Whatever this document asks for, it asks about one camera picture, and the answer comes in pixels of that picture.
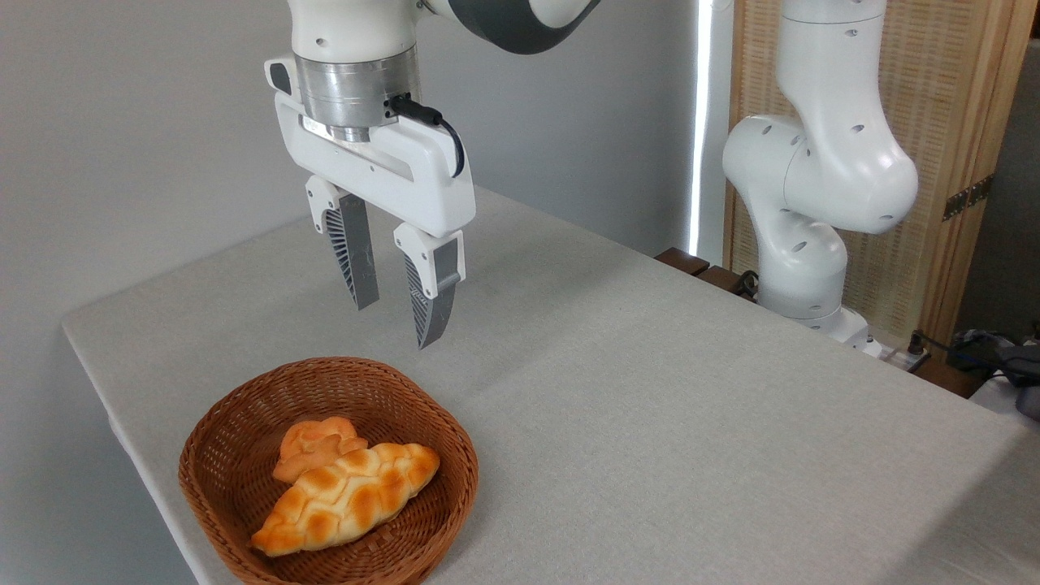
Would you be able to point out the dark brown wooden block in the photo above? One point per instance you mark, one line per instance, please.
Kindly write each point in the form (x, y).
(682, 261)
(719, 278)
(946, 378)

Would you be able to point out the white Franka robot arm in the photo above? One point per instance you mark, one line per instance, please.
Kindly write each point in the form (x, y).
(829, 162)

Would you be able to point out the long braided bread loaf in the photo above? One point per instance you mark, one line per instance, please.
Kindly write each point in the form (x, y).
(345, 500)

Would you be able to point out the metal screen hinge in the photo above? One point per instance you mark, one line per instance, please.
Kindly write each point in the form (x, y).
(967, 197)

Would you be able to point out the white power strip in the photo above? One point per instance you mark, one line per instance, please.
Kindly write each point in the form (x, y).
(906, 357)

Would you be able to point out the round knotted bread roll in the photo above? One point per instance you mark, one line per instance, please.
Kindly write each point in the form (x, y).
(313, 443)

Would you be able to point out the dark grey bag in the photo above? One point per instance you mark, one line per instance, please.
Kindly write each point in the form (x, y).
(1020, 378)

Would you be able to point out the brown woven wicker basket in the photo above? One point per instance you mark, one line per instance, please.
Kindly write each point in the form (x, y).
(439, 504)

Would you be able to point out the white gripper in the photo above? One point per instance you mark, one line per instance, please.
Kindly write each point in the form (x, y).
(414, 187)

